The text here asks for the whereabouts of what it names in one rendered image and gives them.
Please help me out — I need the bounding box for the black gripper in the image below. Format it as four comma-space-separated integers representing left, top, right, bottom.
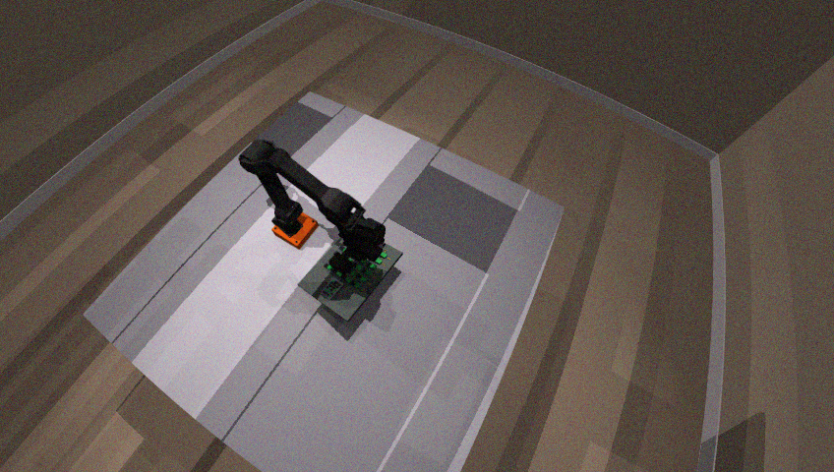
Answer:
328, 233, 366, 274

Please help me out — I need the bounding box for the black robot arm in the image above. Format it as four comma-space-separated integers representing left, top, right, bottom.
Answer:
238, 139, 386, 262

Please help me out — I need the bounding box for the grey switch panel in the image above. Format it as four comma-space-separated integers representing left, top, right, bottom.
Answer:
297, 237, 403, 322

